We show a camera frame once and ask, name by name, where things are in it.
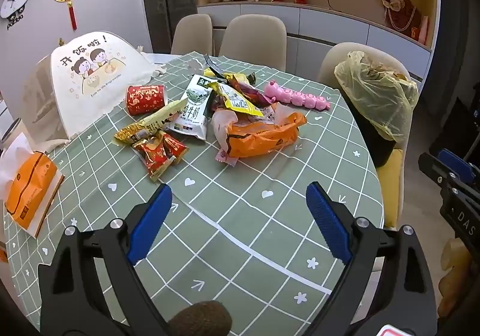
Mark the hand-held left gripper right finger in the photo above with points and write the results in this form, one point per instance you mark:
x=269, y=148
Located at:
x=330, y=223

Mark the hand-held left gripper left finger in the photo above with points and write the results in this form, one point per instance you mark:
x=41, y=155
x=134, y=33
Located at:
x=150, y=223

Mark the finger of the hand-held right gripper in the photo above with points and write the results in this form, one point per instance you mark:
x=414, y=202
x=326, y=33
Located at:
x=455, y=163
x=431, y=169

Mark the black bin with yellow liner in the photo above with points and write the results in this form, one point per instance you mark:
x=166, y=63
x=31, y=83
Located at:
x=378, y=95

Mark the gold snack wrapper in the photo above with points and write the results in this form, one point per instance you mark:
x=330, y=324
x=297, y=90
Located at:
x=146, y=125

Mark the pink candy wrapper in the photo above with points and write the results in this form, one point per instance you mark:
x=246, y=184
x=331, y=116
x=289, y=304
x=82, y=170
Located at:
x=225, y=157

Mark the orange plastic bag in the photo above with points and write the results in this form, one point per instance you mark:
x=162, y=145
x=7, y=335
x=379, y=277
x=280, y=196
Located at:
x=258, y=137

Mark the white green milk pouch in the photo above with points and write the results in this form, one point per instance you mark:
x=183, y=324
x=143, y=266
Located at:
x=191, y=114

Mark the red paper cup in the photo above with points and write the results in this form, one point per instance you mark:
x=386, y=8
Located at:
x=144, y=99

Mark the yellow snack wrapper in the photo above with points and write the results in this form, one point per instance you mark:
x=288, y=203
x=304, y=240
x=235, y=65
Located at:
x=236, y=101

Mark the dark red snack wrapper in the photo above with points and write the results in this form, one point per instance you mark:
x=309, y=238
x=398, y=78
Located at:
x=255, y=92

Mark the black plastic wrapper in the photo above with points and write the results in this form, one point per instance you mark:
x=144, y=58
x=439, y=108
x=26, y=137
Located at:
x=215, y=67

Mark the person's right hand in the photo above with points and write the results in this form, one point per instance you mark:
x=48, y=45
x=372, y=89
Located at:
x=453, y=264

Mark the yellow seat cushion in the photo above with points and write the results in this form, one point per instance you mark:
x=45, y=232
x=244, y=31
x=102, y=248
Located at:
x=390, y=186

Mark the green checked tablecloth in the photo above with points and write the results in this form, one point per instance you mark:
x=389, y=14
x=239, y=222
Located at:
x=232, y=208

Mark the brown fuzzy object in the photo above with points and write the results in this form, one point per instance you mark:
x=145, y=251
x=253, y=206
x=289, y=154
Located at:
x=200, y=319

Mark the orange tissue pack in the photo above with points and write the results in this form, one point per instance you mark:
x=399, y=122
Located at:
x=30, y=186

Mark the pink caterpillar toy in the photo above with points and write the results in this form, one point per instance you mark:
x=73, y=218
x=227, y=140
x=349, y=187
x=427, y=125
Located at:
x=300, y=97

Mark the pink red gift box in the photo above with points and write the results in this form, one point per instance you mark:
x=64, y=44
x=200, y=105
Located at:
x=420, y=30

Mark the beige dining chair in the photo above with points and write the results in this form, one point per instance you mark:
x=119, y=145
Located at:
x=191, y=35
x=332, y=62
x=253, y=39

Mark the cream cartoon food cover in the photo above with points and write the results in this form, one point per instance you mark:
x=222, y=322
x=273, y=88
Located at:
x=93, y=73

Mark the large brown bag ornament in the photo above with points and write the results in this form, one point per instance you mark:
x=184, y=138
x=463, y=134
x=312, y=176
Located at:
x=401, y=11

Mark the white insulated mug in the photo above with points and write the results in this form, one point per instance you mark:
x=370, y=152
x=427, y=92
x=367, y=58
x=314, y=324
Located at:
x=10, y=129

